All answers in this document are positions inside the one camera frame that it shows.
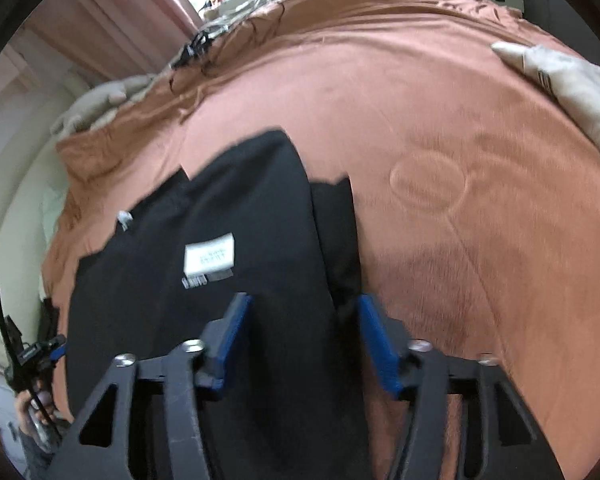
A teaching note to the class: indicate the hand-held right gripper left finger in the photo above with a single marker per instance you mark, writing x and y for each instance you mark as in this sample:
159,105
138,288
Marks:
232,335

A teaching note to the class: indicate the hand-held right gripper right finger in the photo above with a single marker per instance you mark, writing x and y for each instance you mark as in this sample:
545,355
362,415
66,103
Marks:
380,345

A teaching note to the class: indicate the black button shirt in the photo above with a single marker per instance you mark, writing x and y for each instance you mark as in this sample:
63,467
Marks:
260,240

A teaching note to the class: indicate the person's left hand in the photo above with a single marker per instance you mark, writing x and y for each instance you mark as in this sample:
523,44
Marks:
30,410

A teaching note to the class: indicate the light green pillow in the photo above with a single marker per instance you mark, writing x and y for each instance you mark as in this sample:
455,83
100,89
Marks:
52,210

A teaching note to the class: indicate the brown blanket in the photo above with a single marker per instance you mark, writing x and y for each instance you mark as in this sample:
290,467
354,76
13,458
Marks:
455,110

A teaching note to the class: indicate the beige plush toy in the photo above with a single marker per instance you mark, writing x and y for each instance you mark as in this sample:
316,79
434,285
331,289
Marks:
105,92

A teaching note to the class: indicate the cream folded sheet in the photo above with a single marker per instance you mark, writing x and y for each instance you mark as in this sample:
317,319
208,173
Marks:
580,95

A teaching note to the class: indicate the pink curtain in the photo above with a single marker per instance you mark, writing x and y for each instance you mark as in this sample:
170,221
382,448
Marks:
120,10

